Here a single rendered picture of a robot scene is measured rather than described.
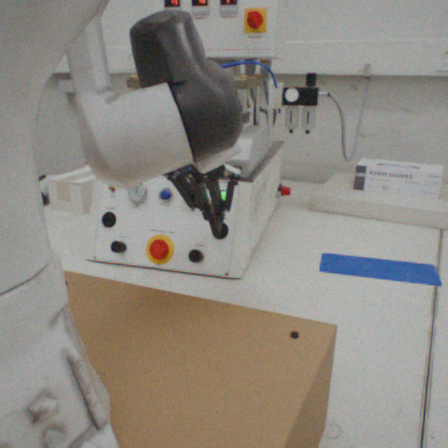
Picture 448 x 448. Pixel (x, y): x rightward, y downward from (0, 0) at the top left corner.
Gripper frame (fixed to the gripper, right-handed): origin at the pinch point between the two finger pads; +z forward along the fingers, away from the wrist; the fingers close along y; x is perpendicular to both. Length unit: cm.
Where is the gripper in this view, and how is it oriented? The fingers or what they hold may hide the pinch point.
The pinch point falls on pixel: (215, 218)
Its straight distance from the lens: 79.1
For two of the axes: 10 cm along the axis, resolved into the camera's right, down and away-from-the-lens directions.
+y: -9.7, -0.8, 2.4
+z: 1.5, 5.6, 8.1
